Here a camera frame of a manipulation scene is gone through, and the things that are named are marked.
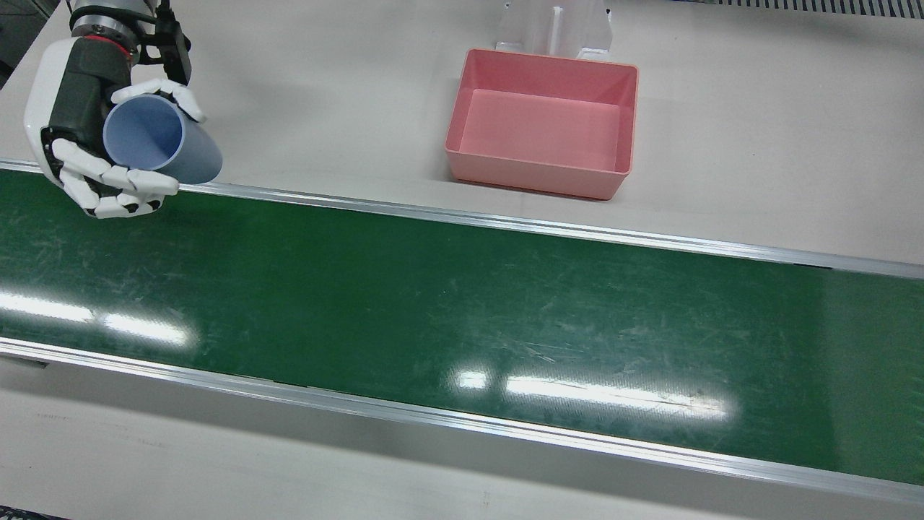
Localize green conveyor belt aluminium rails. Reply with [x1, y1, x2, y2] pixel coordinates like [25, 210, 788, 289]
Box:
[0, 159, 924, 506]

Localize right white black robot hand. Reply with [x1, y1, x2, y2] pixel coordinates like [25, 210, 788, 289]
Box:
[24, 36, 209, 220]

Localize pink plastic box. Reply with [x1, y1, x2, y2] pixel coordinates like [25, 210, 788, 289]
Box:
[444, 48, 640, 202]

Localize light blue plastic cup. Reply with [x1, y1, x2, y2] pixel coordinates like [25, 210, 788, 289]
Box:
[103, 93, 224, 186]

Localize grey ribbed grating panel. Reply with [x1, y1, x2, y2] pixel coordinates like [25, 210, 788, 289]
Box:
[686, 0, 924, 20]

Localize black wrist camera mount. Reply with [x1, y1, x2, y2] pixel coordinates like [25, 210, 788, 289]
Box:
[134, 3, 194, 87]

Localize white plastic stand base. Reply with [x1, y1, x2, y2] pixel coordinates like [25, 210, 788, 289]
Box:
[495, 0, 615, 63]

